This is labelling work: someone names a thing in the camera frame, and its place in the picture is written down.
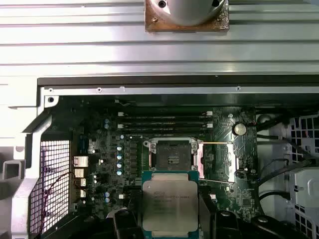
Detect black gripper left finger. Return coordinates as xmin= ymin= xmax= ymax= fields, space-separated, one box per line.
xmin=41 ymin=191 xmax=143 ymax=239

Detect silver CPU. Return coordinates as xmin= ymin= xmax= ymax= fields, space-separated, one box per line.
xmin=141 ymin=170 xmax=200 ymax=239

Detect green motherboard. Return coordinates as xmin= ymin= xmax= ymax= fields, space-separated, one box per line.
xmin=71 ymin=96 xmax=262 ymax=225

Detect CPU socket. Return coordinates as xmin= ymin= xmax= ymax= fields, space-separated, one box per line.
xmin=143 ymin=136 xmax=204 ymax=176

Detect coin cell battery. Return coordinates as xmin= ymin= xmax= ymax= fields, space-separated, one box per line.
xmin=231 ymin=121 xmax=248 ymax=136

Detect thick black cable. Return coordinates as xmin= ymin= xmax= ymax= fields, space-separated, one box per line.
xmin=258 ymin=163 xmax=304 ymax=191
xmin=258 ymin=191 xmax=291 ymax=203

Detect metal socket cover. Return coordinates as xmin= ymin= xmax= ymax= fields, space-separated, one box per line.
xmin=196 ymin=142 xmax=238 ymax=184

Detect black PC case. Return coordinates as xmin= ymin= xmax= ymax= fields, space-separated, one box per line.
xmin=0 ymin=76 xmax=319 ymax=239

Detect black RAM slot white clips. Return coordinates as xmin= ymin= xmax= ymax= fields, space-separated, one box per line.
xmin=117 ymin=111 xmax=214 ymax=118
xmin=117 ymin=122 xmax=214 ymax=130

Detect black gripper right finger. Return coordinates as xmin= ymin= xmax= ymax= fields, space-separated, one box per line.
xmin=199 ymin=190 xmax=309 ymax=239

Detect brown square base plate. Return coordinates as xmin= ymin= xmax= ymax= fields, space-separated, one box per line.
xmin=145 ymin=0 xmax=230 ymax=33

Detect perforated metal disk bay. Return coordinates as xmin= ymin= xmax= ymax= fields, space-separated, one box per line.
xmin=286 ymin=116 xmax=319 ymax=239

